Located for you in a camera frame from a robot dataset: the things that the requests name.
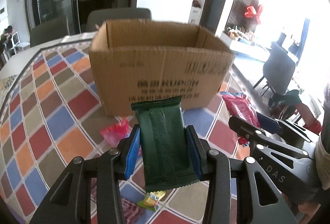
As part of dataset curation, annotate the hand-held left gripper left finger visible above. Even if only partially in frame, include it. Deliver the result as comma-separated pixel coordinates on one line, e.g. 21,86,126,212
28,123,141,224

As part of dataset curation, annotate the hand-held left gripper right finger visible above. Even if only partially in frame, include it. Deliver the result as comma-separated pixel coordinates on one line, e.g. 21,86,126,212
186,124,299,224

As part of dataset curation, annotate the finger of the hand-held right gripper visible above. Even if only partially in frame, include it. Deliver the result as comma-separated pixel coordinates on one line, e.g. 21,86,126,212
228,116,309,160
255,112,321,142

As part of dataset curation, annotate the large pink-red snack packet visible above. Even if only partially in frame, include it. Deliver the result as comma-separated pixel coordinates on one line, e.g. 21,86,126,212
220,91,261,147

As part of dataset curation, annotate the small pink snack packet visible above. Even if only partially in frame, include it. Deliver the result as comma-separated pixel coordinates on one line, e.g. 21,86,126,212
100,119,131,148

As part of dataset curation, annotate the dark green snack packet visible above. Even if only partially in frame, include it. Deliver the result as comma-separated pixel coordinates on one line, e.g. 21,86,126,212
130,95,200,192

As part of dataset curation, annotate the small yellow candy packet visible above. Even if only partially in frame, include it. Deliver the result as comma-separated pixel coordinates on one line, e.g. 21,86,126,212
137,190,166,211

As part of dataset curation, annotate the purple striped snack packet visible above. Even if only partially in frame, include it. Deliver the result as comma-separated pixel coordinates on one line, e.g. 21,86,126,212
120,197,145,224

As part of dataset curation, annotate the brown cardboard box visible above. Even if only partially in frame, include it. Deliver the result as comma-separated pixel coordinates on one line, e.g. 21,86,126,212
88,20,236,116

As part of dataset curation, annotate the person's right forearm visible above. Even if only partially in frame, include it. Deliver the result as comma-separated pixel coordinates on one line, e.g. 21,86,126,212
315,131,330,191

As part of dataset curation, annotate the dark green cloth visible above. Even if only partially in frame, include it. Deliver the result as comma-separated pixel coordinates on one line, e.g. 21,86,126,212
268,90,302,116

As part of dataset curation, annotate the red-brown wooden chair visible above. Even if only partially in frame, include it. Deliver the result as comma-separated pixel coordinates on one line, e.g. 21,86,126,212
284,103,323,134

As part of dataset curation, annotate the grey dining chair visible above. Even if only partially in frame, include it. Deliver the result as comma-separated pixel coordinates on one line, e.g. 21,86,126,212
86,7,152,32
254,42,297,97
29,15,70,47

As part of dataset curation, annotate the colourful diamond pattern tablecloth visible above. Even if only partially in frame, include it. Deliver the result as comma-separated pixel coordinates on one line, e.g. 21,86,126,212
0,38,320,224

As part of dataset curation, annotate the red foil balloon bow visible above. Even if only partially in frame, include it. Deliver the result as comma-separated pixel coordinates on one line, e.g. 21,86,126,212
244,4,263,24

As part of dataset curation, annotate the white storage shelf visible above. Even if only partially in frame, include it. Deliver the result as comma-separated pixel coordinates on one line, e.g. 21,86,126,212
188,0,202,24

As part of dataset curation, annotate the small white shelf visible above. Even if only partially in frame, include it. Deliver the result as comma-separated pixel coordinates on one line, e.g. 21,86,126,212
2,32,29,57

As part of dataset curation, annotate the black plush toy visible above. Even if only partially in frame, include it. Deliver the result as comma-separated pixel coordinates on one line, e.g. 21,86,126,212
1,25,14,39

